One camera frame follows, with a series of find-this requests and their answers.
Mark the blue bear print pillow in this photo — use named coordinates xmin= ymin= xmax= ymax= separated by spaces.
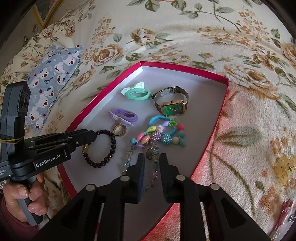
xmin=25 ymin=45 xmax=83 ymax=132

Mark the dark bead bracelet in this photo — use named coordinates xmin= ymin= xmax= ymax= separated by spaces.
xmin=82 ymin=129 xmax=117 ymax=169

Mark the gold finger ring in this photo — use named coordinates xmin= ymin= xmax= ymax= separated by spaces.
xmin=112 ymin=123 xmax=127 ymax=137

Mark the floral bed blanket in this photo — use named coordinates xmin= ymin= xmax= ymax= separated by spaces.
xmin=1 ymin=1 xmax=295 ymax=232

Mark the red shallow cardboard box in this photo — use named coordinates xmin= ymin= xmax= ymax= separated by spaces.
xmin=57 ymin=61 xmax=230 ymax=241

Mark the left hand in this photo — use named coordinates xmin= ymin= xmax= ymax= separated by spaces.
xmin=3 ymin=173 xmax=49 ymax=222

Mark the blue beaded hair tie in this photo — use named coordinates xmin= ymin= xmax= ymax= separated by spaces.
xmin=129 ymin=115 xmax=187 ymax=149

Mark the mint green hair tie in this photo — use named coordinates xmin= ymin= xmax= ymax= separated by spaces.
xmin=120 ymin=81 xmax=152 ymax=101

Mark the pink decorated hair clip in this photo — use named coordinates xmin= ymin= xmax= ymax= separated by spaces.
xmin=269 ymin=199 xmax=295 ymax=240

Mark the yellow translucent hair clip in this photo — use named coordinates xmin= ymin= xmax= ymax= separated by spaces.
xmin=273 ymin=155 xmax=295 ymax=186

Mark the purple bow hair tie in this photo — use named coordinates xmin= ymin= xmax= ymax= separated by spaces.
xmin=108 ymin=109 xmax=139 ymax=127

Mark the silver chain necklace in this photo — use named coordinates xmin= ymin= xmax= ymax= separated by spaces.
xmin=121 ymin=143 xmax=163 ymax=193

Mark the green face wrist watch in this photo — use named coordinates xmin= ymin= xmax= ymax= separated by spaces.
xmin=151 ymin=86 xmax=189 ymax=117

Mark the framed picture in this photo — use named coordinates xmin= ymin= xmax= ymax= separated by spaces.
xmin=33 ymin=0 xmax=64 ymax=29

